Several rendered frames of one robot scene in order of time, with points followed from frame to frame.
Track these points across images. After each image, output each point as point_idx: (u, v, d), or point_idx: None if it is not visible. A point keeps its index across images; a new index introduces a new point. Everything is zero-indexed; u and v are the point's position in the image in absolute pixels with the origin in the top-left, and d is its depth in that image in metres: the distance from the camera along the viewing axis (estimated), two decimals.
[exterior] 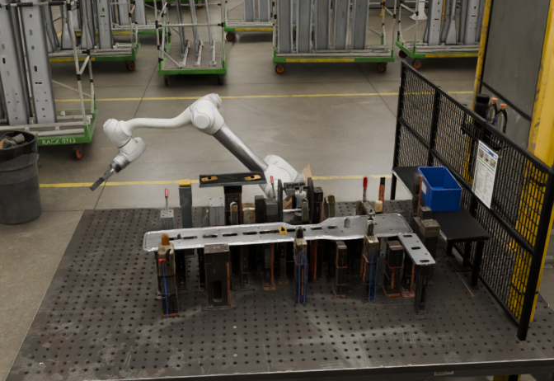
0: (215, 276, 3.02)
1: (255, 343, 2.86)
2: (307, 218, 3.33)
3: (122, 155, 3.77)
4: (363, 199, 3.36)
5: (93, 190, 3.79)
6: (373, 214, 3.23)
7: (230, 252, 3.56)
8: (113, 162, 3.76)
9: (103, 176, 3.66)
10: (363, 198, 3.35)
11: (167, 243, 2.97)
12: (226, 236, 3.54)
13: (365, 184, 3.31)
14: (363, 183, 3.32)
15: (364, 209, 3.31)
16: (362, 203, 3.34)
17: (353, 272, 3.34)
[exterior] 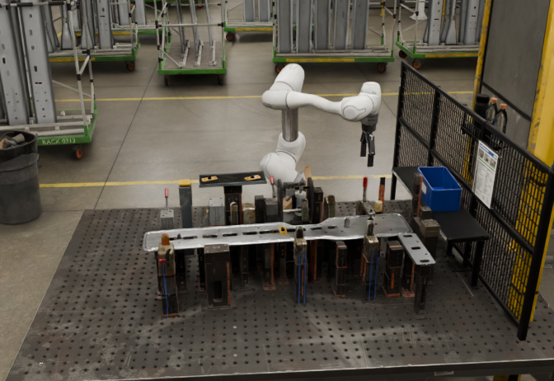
0: (215, 276, 3.02)
1: (255, 343, 2.86)
2: (307, 218, 3.33)
3: (367, 115, 3.13)
4: (363, 199, 3.36)
5: (365, 154, 3.33)
6: (373, 214, 3.23)
7: (230, 252, 3.56)
8: (363, 126, 3.17)
9: (371, 152, 3.15)
10: (363, 198, 3.35)
11: (167, 243, 2.97)
12: (226, 236, 3.54)
13: (365, 184, 3.31)
14: (363, 183, 3.32)
15: (364, 209, 3.31)
16: (362, 203, 3.34)
17: (353, 272, 3.34)
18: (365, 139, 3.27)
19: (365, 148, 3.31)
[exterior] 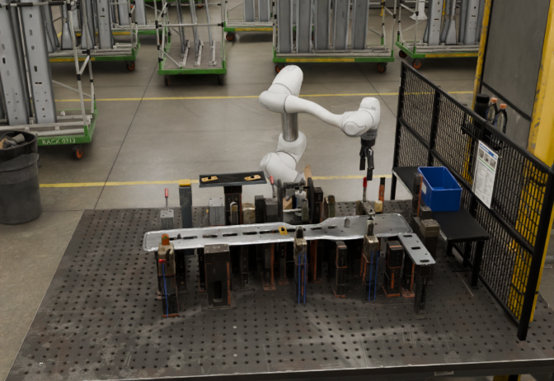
0: (215, 276, 3.02)
1: (255, 343, 2.86)
2: (307, 218, 3.33)
3: (366, 130, 3.16)
4: (363, 199, 3.36)
5: (364, 168, 3.36)
6: (373, 214, 3.23)
7: (230, 252, 3.56)
8: (363, 141, 3.20)
9: (370, 166, 3.18)
10: (363, 198, 3.35)
11: (167, 243, 2.97)
12: (226, 236, 3.54)
13: (365, 184, 3.31)
14: (363, 183, 3.32)
15: (364, 209, 3.31)
16: (362, 203, 3.34)
17: (353, 272, 3.34)
18: (364, 153, 3.30)
19: (364, 162, 3.34)
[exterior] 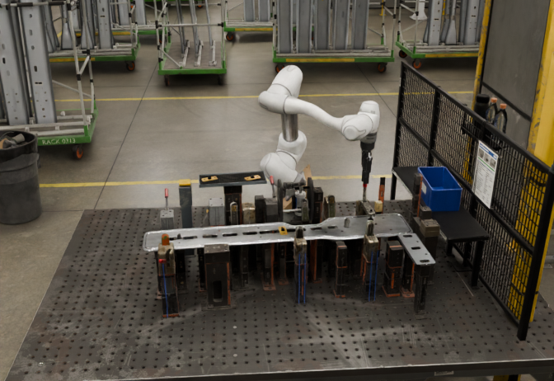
0: (215, 276, 3.02)
1: (255, 343, 2.86)
2: (307, 218, 3.33)
3: (366, 134, 3.16)
4: (363, 199, 3.36)
5: None
6: (373, 214, 3.23)
7: (230, 252, 3.56)
8: (363, 144, 3.21)
9: (367, 171, 3.24)
10: (363, 198, 3.35)
11: (167, 243, 2.97)
12: (226, 236, 3.54)
13: (365, 184, 3.31)
14: (363, 183, 3.32)
15: (364, 209, 3.31)
16: (362, 203, 3.34)
17: (353, 272, 3.34)
18: (365, 161, 3.29)
19: None
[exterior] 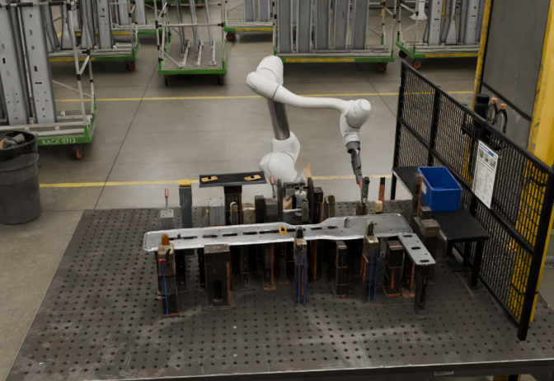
0: (215, 276, 3.02)
1: (255, 343, 2.86)
2: (307, 218, 3.33)
3: (349, 134, 3.51)
4: (362, 199, 3.37)
5: None
6: (366, 176, 3.31)
7: (230, 252, 3.56)
8: (349, 145, 3.50)
9: (358, 164, 3.42)
10: (362, 197, 3.38)
11: (167, 243, 2.97)
12: (226, 236, 3.54)
13: (360, 182, 3.41)
14: (359, 182, 3.41)
15: (363, 191, 3.33)
16: (360, 196, 3.36)
17: (353, 272, 3.34)
18: None
19: None
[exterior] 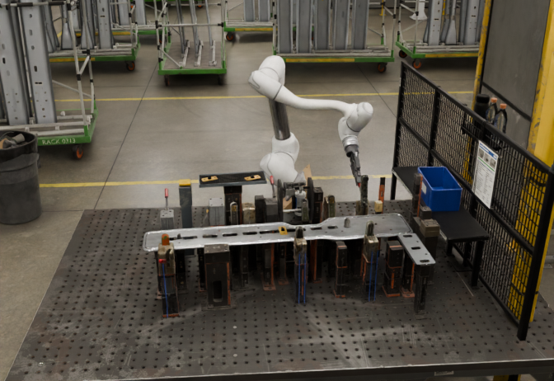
0: (215, 276, 3.02)
1: (255, 343, 2.86)
2: (307, 218, 3.33)
3: (347, 137, 3.55)
4: (362, 199, 3.37)
5: None
6: (364, 174, 3.34)
7: (230, 252, 3.56)
8: (347, 148, 3.53)
9: (357, 166, 3.44)
10: None
11: (167, 243, 2.97)
12: (226, 236, 3.54)
13: (360, 183, 3.42)
14: (358, 183, 3.42)
15: (362, 190, 3.34)
16: (360, 196, 3.37)
17: (353, 272, 3.34)
18: (354, 167, 3.51)
19: None
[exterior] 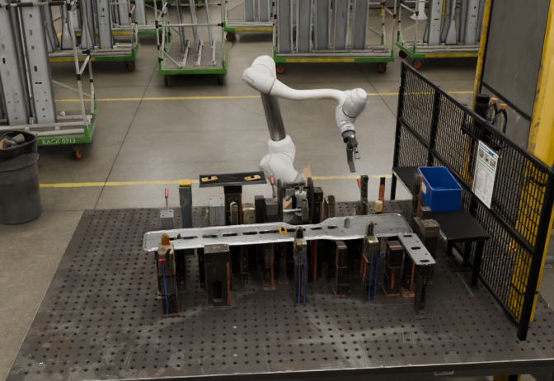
0: (215, 276, 3.02)
1: (255, 343, 2.86)
2: (307, 218, 3.33)
3: (344, 124, 3.61)
4: (362, 199, 3.37)
5: (354, 170, 3.56)
6: (364, 174, 3.34)
7: (230, 252, 3.56)
8: (344, 134, 3.58)
9: (354, 142, 3.46)
10: None
11: (167, 243, 2.97)
12: (226, 236, 3.54)
13: (360, 183, 3.42)
14: (358, 183, 3.42)
15: (362, 190, 3.34)
16: (360, 196, 3.37)
17: (353, 272, 3.34)
18: (350, 154, 3.59)
19: (353, 164, 3.58)
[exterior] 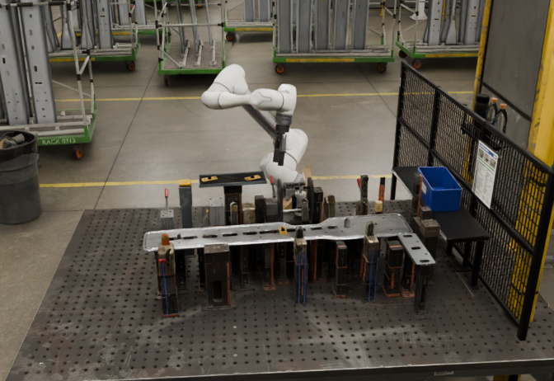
0: (215, 276, 3.02)
1: (255, 343, 2.86)
2: (307, 218, 3.33)
3: (281, 114, 3.25)
4: (362, 199, 3.37)
5: (278, 160, 3.39)
6: (364, 174, 3.34)
7: (230, 252, 3.56)
8: (278, 126, 3.28)
9: (282, 149, 3.22)
10: None
11: (167, 243, 2.97)
12: (226, 236, 3.54)
13: (360, 183, 3.42)
14: (358, 183, 3.42)
15: (362, 190, 3.34)
16: (360, 196, 3.37)
17: (353, 272, 3.34)
18: (279, 143, 3.36)
19: (278, 153, 3.39)
